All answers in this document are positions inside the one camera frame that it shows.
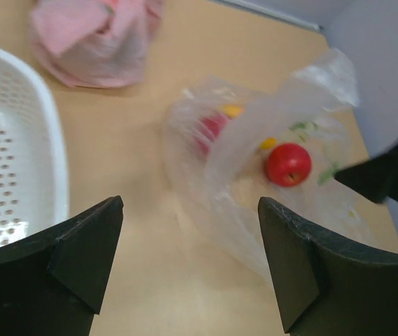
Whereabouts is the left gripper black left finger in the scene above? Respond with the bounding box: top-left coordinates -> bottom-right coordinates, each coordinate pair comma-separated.
0,196 -> 123,336

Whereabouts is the white perforated plastic basket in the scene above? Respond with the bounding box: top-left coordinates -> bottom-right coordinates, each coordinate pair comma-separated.
0,49 -> 69,247

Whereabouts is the red fruit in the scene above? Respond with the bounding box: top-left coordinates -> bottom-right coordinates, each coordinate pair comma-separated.
264,143 -> 312,188

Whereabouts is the clear plastic fruit bag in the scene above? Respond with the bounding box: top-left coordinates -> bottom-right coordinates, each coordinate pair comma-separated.
164,48 -> 382,279

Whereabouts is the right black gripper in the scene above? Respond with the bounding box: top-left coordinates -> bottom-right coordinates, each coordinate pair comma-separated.
335,142 -> 398,204

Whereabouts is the pink knotted plastic bag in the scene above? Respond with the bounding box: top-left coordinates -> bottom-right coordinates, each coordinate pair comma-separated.
29,0 -> 165,88

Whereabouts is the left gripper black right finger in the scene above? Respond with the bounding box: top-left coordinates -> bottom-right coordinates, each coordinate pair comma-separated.
258,197 -> 398,335

